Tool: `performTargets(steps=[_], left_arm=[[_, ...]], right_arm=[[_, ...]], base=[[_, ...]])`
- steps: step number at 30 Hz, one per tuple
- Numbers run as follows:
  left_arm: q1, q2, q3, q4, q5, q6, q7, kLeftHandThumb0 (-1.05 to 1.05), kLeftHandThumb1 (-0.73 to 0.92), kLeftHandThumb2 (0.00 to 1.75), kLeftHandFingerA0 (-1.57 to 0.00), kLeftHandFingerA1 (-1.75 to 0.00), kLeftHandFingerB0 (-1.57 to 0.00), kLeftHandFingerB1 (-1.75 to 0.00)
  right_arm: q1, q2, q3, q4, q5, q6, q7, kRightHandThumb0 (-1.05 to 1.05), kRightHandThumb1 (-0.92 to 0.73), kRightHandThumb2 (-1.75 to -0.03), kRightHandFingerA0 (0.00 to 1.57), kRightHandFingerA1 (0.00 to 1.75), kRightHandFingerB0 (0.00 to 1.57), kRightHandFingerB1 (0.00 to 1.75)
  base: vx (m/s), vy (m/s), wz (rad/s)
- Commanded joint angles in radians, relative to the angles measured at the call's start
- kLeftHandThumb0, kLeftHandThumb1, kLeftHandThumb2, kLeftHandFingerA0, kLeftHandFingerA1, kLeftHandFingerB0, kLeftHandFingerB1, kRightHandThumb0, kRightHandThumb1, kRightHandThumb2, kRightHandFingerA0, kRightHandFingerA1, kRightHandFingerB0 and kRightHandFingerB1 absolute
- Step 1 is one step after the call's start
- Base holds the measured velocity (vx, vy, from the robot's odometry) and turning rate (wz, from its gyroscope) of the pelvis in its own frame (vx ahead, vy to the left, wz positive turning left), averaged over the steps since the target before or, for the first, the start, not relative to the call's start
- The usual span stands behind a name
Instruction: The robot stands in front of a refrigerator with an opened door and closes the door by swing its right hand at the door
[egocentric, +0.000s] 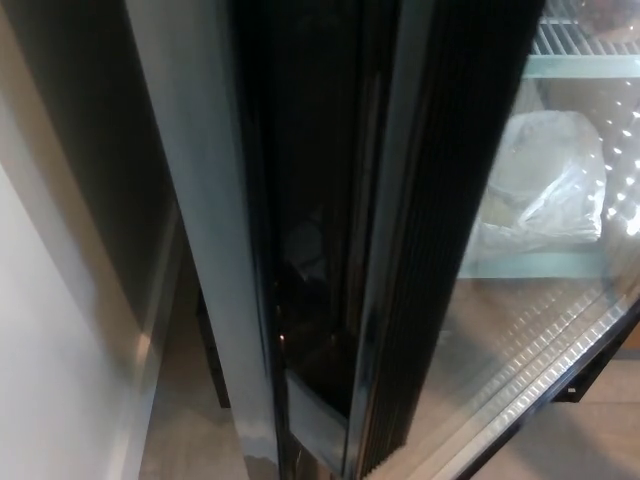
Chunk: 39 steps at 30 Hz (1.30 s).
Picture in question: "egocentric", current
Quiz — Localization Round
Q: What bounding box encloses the glass refrigerator door black frame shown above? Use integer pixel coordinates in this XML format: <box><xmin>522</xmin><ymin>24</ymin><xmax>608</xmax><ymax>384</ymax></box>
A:
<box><xmin>124</xmin><ymin>0</ymin><xmax>640</xmax><ymax>480</ymax></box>

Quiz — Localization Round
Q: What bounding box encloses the black display refrigerator body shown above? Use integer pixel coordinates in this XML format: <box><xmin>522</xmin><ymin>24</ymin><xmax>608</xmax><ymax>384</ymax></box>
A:
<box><xmin>194</xmin><ymin>0</ymin><xmax>640</xmax><ymax>407</ymax></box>

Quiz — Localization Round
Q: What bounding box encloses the large white plastic bag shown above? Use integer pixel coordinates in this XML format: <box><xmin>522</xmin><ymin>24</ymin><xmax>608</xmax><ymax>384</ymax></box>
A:
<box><xmin>473</xmin><ymin>109</ymin><xmax>609</xmax><ymax>247</ymax></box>

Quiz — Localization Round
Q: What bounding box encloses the white wire refrigerator shelf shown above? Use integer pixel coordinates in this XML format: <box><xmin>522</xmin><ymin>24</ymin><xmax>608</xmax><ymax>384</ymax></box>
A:
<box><xmin>528</xmin><ymin>0</ymin><xmax>640</xmax><ymax>81</ymax></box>

